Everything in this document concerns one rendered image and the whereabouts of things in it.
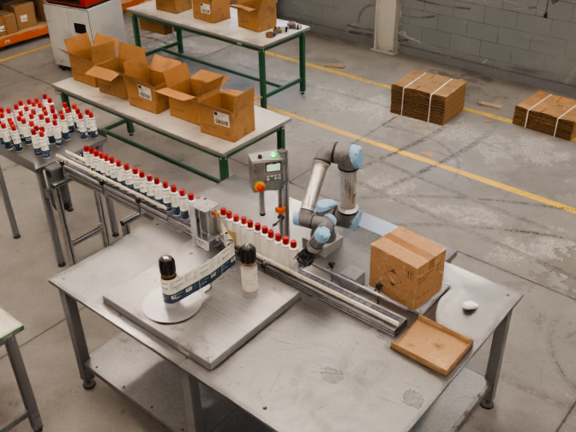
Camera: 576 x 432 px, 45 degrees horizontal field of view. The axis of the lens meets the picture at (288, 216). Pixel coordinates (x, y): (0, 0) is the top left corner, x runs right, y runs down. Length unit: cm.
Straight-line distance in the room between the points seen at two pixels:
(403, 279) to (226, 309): 91
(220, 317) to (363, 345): 72
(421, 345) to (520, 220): 278
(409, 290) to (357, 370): 53
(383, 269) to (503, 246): 221
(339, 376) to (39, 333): 245
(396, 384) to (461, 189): 337
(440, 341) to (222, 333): 106
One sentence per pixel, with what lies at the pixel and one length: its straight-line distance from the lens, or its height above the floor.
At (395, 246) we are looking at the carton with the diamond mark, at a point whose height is 112.
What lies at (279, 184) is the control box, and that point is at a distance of 373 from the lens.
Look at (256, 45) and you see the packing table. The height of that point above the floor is 77.
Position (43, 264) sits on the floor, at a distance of 571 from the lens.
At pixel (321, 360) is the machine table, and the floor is 83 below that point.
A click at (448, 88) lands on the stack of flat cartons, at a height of 31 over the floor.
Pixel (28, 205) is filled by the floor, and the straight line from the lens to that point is 652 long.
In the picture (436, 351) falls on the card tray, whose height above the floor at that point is 83.
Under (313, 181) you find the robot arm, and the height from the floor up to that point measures 138.
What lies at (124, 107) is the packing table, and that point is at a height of 78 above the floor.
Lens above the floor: 320
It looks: 33 degrees down
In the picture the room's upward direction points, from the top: 1 degrees counter-clockwise
